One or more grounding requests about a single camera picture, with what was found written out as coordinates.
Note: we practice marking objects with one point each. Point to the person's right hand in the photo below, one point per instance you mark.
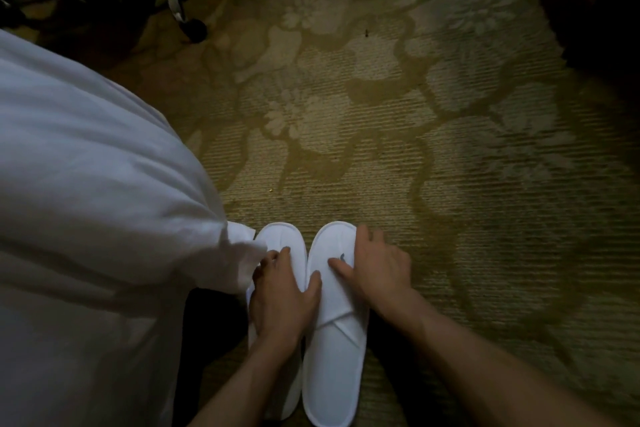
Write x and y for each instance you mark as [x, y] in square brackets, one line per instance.
[380, 276]

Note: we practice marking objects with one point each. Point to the person's left hand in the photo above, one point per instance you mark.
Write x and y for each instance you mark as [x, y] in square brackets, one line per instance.
[280, 304]

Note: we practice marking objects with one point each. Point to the person's right middle finger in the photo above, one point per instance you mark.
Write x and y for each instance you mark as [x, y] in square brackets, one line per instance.
[378, 237]

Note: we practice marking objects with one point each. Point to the person's left thumb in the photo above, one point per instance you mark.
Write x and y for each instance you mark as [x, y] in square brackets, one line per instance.
[314, 285]

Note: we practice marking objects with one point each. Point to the person's left middle finger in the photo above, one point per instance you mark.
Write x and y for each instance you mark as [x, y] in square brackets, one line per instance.
[268, 259]

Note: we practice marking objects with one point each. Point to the person's right thumb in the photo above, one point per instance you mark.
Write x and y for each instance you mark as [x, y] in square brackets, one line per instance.
[342, 269]

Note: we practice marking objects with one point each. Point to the white fabric slipper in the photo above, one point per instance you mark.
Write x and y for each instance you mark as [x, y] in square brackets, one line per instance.
[335, 341]
[291, 241]

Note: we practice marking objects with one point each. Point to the person's left forearm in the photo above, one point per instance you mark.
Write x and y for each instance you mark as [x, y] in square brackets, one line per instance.
[250, 386]

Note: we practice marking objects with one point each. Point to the person's right forearm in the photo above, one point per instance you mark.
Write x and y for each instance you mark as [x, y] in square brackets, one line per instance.
[480, 371]

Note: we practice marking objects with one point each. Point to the dark bed base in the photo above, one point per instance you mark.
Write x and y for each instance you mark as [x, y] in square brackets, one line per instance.
[210, 351]

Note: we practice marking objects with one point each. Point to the white duvet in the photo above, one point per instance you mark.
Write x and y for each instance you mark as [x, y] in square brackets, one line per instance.
[100, 221]

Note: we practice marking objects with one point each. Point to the dark wooden furniture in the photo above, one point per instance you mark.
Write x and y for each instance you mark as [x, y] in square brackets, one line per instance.
[590, 6]

